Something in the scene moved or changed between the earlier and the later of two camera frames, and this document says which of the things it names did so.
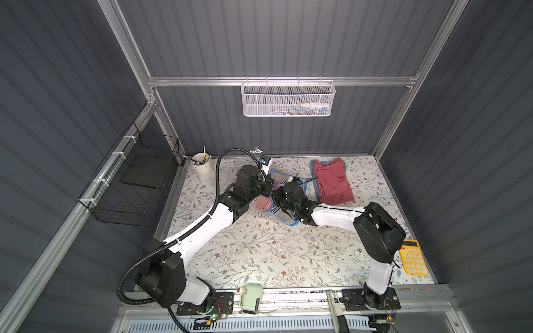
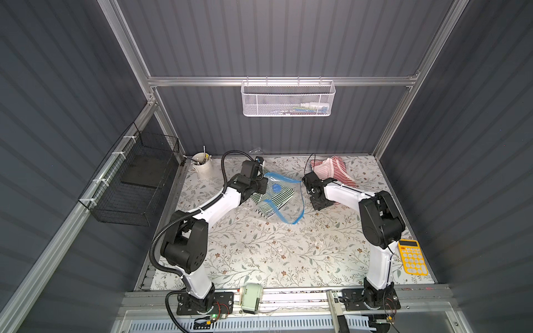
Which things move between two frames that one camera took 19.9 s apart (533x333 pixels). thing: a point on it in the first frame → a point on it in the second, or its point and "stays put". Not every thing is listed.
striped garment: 264,202 → 333,167
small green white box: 250,293 stays put
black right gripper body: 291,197 → 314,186
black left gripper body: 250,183 stays put
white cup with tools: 203,164 stays put
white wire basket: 288,98 stays put
